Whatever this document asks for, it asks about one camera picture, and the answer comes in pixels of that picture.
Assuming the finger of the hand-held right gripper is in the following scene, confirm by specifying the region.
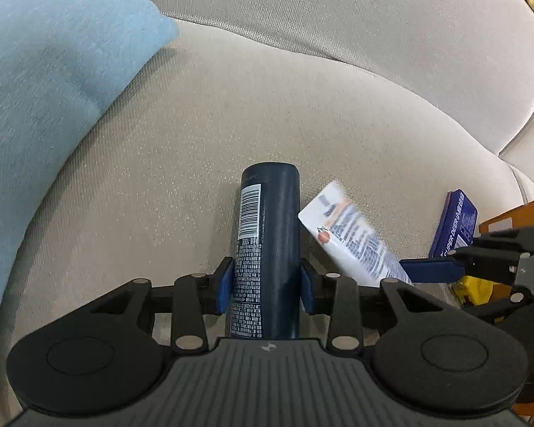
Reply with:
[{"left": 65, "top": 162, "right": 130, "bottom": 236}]
[
  {"left": 399, "top": 226, "right": 534, "bottom": 286},
  {"left": 465, "top": 292, "right": 534, "bottom": 322}
]

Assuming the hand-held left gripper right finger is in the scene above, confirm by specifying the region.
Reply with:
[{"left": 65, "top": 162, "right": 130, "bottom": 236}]
[{"left": 299, "top": 260, "right": 446, "bottom": 355}]

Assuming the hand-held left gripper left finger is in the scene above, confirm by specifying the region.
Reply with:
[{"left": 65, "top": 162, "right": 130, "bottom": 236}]
[{"left": 89, "top": 255, "right": 235, "bottom": 355}]

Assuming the dark blue bottle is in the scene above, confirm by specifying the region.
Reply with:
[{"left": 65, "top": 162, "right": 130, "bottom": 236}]
[{"left": 228, "top": 163, "right": 302, "bottom": 339}]

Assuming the white labelled tube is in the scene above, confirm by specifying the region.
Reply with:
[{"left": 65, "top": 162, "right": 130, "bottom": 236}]
[{"left": 298, "top": 180, "right": 414, "bottom": 288}]

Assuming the yellow item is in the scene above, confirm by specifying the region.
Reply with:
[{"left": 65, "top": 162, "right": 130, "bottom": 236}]
[{"left": 453, "top": 276, "right": 494, "bottom": 309}]

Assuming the blue tin box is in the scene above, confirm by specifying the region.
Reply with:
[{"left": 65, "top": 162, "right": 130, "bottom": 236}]
[{"left": 428, "top": 189, "right": 478, "bottom": 259}]

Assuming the orange cardboard box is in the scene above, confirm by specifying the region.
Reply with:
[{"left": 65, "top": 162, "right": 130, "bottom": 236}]
[{"left": 478, "top": 193, "right": 534, "bottom": 419}]

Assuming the beige sofa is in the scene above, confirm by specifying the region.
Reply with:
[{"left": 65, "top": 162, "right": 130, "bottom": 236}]
[{"left": 0, "top": 0, "right": 534, "bottom": 427}]

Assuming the light blue pillow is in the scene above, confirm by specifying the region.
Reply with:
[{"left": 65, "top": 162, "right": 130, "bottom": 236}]
[{"left": 0, "top": 0, "right": 179, "bottom": 368}]

